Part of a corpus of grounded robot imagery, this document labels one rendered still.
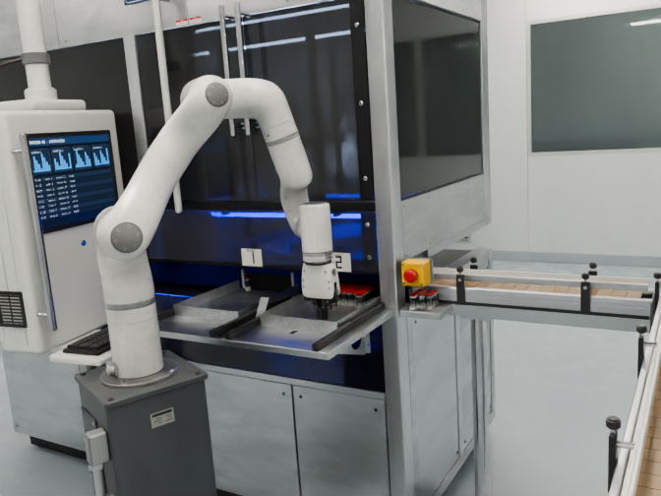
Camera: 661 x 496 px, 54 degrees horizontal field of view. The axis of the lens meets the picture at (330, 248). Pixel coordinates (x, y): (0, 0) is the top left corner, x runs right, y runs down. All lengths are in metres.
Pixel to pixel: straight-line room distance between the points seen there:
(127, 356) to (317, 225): 0.58
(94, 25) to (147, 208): 1.19
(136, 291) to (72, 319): 0.72
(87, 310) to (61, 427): 1.03
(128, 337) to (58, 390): 1.59
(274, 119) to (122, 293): 0.57
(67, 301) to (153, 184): 0.81
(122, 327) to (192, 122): 0.52
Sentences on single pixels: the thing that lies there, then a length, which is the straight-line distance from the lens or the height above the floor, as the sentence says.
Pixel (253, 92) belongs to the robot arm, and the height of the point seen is 1.54.
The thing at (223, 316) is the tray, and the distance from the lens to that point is 2.02.
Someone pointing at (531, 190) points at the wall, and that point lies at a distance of 6.55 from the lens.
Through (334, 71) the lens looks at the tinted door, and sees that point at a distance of 2.00.
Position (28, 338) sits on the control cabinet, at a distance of 2.26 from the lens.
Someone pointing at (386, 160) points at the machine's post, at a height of 1.33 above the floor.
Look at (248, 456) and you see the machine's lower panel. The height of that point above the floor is 0.26.
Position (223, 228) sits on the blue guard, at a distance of 2.28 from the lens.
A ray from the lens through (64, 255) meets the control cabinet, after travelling 2.29.
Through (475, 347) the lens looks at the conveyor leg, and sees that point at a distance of 2.10.
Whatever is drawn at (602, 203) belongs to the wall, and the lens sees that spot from 6.45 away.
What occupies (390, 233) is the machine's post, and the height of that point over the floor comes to 1.11.
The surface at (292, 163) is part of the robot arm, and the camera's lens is 1.70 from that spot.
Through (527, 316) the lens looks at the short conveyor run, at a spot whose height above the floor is 0.86.
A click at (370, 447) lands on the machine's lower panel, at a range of 2.23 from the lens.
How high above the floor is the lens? 1.45
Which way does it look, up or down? 11 degrees down
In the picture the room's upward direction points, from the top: 4 degrees counter-clockwise
